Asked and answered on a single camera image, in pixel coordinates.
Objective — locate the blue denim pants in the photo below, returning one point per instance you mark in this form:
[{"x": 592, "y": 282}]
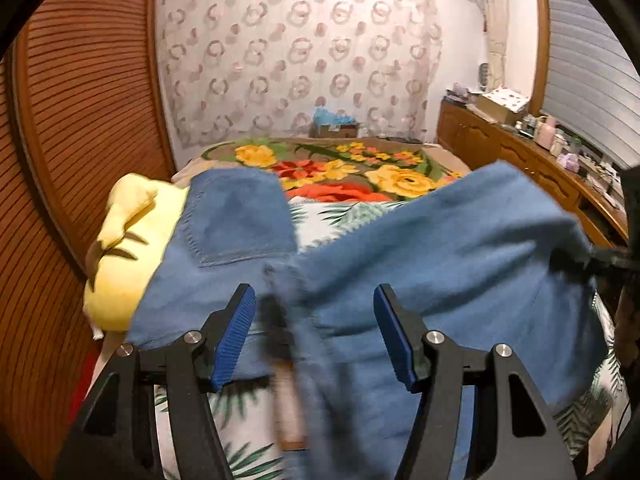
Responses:
[{"x": 450, "y": 260}]

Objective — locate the small purple pouch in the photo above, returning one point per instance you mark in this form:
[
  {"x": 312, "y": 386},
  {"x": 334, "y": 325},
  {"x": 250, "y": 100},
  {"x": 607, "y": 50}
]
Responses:
[{"x": 569, "y": 160}]

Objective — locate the yellow plush toy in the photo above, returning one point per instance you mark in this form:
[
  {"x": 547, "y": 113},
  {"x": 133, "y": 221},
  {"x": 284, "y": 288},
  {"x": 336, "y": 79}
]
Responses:
[{"x": 125, "y": 270}]

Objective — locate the wooden sideboard cabinet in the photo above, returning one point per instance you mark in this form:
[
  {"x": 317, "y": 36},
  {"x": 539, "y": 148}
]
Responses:
[{"x": 500, "y": 145}]

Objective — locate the small desk fan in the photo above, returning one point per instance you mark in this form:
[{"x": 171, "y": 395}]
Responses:
[{"x": 483, "y": 74}]

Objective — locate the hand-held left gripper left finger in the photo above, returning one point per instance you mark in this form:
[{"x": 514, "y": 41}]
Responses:
[{"x": 235, "y": 340}]

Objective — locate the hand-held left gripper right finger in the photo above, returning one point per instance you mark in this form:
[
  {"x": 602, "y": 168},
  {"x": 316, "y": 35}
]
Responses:
[{"x": 395, "y": 340}]

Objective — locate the grey window blind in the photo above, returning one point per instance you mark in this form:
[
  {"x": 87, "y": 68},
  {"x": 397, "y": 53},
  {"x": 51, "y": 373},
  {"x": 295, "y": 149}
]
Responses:
[{"x": 590, "y": 60}]

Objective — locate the cream lace curtain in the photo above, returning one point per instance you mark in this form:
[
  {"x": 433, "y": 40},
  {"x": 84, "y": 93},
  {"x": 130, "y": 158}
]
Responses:
[{"x": 496, "y": 35}]

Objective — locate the pink jug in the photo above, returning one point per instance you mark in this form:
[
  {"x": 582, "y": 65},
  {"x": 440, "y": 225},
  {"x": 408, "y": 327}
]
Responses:
[{"x": 546, "y": 132}]

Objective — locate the wooden louvered wardrobe door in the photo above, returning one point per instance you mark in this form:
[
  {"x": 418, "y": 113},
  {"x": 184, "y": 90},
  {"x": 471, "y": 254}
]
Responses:
[{"x": 85, "y": 110}]

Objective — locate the leaf print bed sheet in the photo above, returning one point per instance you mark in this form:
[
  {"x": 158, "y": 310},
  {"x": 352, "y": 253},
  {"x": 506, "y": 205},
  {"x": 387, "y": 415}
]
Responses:
[{"x": 240, "y": 440}]

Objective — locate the red cloth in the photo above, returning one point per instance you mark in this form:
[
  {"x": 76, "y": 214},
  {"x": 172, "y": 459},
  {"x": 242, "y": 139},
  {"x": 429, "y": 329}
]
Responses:
[{"x": 82, "y": 390}]

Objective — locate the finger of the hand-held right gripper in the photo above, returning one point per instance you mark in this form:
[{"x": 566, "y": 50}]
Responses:
[{"x": 600, "y": 260}]

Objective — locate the patterned gift box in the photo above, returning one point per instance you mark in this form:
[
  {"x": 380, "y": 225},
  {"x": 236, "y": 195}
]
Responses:
[{"x": 502, "y": 105}]

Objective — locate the sheer circle pattern curtain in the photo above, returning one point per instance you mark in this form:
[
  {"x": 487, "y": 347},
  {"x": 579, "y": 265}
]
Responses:
[{"x": 300, "y": 60}]

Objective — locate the floral blanket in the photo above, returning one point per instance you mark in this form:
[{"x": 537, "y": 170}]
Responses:
[{"x": 350, "y": 170}]

